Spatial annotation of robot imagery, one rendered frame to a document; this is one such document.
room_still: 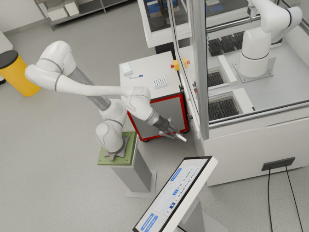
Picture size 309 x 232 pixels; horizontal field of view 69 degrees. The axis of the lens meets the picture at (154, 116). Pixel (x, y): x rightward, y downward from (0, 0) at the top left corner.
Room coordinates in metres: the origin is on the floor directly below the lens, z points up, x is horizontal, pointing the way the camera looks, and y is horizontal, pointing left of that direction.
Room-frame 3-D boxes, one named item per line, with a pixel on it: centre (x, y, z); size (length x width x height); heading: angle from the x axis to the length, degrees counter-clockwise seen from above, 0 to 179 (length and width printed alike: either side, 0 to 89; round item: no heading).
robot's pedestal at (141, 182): (1.02, 0.36, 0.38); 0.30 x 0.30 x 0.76; 69
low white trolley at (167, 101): (1.73, -0.07, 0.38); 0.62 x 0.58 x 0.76; 173
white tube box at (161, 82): (1.57, -0.15, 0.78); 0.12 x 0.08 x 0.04; 89
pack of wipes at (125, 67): (1.93, 0.12, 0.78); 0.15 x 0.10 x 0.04; 5
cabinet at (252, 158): (1.18, -0.79, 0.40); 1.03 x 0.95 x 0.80; 173
